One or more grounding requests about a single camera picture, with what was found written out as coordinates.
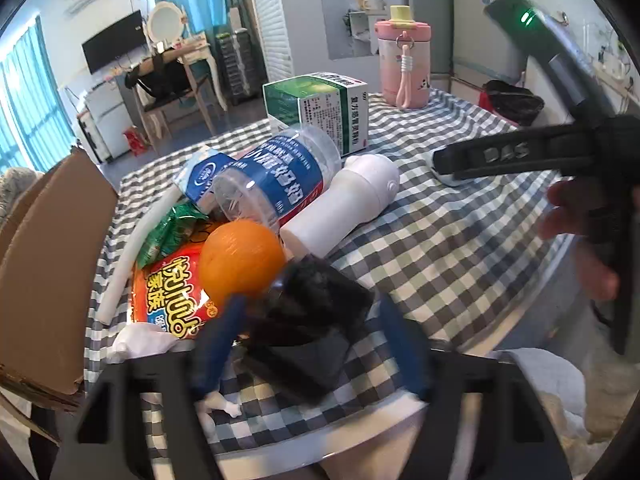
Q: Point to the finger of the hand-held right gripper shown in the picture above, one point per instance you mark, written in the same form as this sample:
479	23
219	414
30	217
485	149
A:
500	155

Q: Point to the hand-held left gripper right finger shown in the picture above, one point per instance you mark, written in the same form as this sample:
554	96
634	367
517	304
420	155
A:
405	355

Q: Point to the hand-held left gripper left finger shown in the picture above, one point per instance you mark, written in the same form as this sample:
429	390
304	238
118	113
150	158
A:
217	345

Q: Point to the orange fruit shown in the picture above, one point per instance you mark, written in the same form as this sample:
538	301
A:
240	257

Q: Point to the black cloth bundle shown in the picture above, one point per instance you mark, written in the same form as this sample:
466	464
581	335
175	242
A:
305	320

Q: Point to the green snack packet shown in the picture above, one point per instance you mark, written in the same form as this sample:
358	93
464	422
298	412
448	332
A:
170	232

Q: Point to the white plastic bottle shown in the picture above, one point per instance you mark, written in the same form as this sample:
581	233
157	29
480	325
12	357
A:
345	200

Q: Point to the blue tissue packet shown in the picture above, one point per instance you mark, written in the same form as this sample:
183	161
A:
205	172

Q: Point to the clear plastic jar blue label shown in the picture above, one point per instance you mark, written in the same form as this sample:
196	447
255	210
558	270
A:
270	175

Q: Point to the brown cardboard box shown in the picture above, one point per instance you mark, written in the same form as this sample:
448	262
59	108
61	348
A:
50	270

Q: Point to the green white medicine box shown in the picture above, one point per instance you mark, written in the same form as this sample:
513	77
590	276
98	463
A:
320	105

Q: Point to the person's right hand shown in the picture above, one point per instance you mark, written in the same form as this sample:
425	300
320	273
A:
567	210

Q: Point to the black and red bag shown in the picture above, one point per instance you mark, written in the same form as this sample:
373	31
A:
515	102

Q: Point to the orange red flat packet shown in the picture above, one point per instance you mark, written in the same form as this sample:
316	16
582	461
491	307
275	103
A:
165	300

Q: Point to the white refrigerator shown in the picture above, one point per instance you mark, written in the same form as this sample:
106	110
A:
480	35

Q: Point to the checkered tablecloth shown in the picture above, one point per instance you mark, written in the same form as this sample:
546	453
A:
440	270

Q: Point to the white foam tube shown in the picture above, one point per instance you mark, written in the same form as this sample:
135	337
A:
125	260

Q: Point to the pink water bottle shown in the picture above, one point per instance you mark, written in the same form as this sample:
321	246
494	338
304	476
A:
402	60

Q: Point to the white fluffy cloth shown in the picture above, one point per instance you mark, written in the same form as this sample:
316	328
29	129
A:
550	390

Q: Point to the wooden chair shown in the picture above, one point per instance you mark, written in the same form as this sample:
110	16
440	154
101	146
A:
170	110

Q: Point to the grey fluffy blanket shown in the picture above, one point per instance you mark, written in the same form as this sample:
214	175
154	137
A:
17	185

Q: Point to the white louvered door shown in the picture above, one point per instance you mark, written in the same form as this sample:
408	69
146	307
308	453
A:
272	25

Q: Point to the dark suitcase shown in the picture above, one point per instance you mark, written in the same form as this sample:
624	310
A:
232	62

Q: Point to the teal window curtain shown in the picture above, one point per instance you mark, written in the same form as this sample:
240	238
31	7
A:
25	100

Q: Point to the black television screen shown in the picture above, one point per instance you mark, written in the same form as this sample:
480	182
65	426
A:
112	42

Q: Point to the round white mirror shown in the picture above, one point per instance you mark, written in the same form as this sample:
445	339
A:
166	22

